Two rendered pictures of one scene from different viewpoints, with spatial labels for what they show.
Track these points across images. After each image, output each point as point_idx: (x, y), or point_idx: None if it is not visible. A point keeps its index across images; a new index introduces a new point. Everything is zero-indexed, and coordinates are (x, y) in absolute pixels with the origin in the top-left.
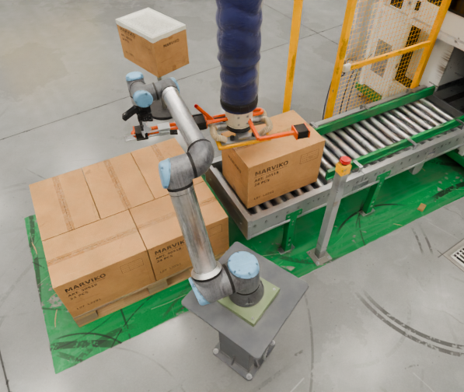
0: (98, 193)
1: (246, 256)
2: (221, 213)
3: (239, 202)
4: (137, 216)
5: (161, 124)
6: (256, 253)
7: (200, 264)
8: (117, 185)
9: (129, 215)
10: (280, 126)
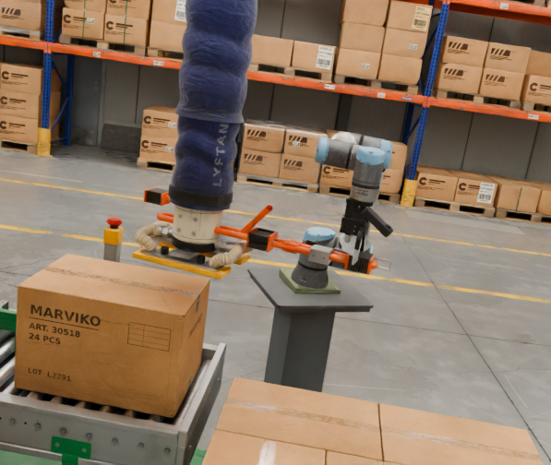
0: None
1: (313, 231)
2: (239, 383)
3: (199, 377)
4: (373, 443)
5: (323, 250)
6: (269, 293)
7: None
8: None
9: (386, 450)
10: (85, 281)
